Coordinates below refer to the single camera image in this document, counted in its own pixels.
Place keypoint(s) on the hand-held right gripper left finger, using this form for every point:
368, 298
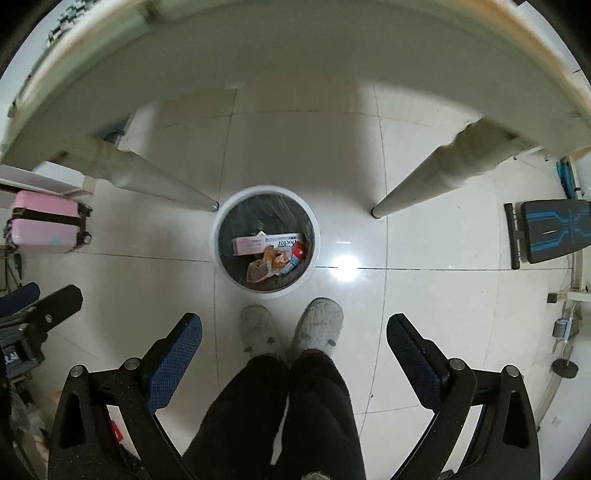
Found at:
178, 364

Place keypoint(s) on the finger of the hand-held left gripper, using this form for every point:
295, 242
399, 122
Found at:
55, 307
21, 297

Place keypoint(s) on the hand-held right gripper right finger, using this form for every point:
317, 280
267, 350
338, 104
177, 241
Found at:
411, 364

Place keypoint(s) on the white round trash bin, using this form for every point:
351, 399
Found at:
221, 258

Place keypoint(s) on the pink suitcase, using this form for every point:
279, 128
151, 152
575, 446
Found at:
44, 224

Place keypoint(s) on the person's left leg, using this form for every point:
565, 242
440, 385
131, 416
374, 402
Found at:
244, 415

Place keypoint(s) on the person's leg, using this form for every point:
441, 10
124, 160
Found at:
244, 415
318, 415

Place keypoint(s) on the person's left grey slipper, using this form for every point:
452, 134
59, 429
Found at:
258, 330

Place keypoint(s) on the person's grey slipper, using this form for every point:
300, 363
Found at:
318, 325
258, 330

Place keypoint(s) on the person's right grey slipper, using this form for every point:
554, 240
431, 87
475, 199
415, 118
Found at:
318, 325

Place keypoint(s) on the person's right leg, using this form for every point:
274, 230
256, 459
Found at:
318, 415

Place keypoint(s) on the white shelf board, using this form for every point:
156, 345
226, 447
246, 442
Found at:
41, 177

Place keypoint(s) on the orange crumpled snack wrapper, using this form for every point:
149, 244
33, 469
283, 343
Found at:
265, 265

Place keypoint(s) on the pink and white carton box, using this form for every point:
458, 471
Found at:
251, 244

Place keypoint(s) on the small carton with red cap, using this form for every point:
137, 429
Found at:
295, 256

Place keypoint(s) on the black and blue weight bench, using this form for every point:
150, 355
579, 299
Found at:
551, 230

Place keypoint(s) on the white wooden table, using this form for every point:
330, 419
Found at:
295, 69

